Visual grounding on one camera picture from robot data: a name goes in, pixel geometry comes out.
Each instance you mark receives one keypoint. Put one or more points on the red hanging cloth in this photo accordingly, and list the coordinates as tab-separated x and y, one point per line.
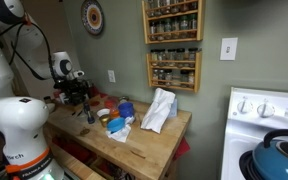
181	148

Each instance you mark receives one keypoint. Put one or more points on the gold metal cup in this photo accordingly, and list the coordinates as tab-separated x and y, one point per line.
104	121

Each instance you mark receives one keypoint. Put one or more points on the black sharpie marker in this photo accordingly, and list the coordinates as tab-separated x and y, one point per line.
80	113

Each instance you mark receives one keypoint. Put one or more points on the small crumpled white cloth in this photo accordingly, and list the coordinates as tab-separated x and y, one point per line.
120	135

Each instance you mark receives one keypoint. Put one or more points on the wooden wall spice rack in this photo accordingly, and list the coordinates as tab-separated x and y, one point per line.
197	80
200	23

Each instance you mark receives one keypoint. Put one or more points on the white wall power outlet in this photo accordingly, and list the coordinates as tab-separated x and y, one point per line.
111	76

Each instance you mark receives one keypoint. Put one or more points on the white stove knob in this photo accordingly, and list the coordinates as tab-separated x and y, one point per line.
266	109
244	106

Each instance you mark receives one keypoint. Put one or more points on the white light switch plate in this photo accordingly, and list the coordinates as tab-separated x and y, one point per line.
229	49

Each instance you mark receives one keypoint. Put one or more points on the dark blue plastic cup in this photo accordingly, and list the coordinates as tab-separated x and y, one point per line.
126	110

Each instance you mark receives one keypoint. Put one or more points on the wooden butcher block cart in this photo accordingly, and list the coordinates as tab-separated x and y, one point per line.
144	166

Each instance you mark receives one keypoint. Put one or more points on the white kitchen stove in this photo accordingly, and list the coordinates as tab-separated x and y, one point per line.
250	140

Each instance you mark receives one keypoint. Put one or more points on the white wrist-mounted box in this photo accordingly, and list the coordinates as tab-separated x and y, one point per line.
78	73

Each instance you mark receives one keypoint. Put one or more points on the dark pen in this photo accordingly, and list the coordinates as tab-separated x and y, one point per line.
73	113

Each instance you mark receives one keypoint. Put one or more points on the white bowl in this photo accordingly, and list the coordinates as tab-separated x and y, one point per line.
50	107

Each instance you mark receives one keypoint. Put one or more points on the black stove burner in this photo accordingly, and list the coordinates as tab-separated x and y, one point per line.
245	165

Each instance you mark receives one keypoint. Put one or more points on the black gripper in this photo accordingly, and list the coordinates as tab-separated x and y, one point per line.
70	87

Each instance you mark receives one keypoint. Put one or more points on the blue enamel kettle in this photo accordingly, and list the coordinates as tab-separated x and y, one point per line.
270	163

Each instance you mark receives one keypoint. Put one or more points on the patterned decorative wall plate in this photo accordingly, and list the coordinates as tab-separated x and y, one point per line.
92	16

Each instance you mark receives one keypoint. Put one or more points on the large crumpled white paper towel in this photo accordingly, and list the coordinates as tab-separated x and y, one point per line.
157	111

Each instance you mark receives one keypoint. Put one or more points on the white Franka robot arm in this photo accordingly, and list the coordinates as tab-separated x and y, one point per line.
17	116

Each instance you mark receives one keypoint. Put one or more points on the orange plastic cup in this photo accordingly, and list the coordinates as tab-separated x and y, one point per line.
114	114

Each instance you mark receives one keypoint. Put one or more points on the glass spice jar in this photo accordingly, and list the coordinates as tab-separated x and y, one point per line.
184	26
175	27
192	56
163	56
160	30
175	6
155	76
153	30
192	25
168	77
171	56
191	78
154	56
180	56
168	28
161	76
193	4
151	8
164	6
184	77

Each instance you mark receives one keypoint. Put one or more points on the small metal-lidded glass jar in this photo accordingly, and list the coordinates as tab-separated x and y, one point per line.
123	99

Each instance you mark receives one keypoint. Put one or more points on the pale blue cloth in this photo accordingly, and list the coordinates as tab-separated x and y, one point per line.
174	108

